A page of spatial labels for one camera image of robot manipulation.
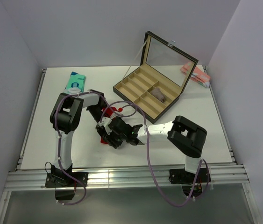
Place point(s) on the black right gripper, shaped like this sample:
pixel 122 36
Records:
pixel 118 143

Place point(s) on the red sock with white print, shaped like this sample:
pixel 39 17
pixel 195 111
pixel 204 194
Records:
pixel 109 112

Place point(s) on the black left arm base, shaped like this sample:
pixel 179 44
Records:
pixel 64 189

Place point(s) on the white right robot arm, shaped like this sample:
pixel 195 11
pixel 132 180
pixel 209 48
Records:
pixel 185 135

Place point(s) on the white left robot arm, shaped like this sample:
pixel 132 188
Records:
pixel 65 118

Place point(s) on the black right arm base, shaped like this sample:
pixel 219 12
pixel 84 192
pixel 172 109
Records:
pixel 180 176

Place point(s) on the black compartment display box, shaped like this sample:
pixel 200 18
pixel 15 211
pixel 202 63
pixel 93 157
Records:
pixel 157 64

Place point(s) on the pink patterned sock pair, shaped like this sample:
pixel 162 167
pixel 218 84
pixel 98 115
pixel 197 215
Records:
pixel 197 75

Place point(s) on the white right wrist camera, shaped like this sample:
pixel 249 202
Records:
pixel 105 121

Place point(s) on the aluminium front rail frame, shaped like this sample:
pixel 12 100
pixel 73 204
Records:
pixel 129 177

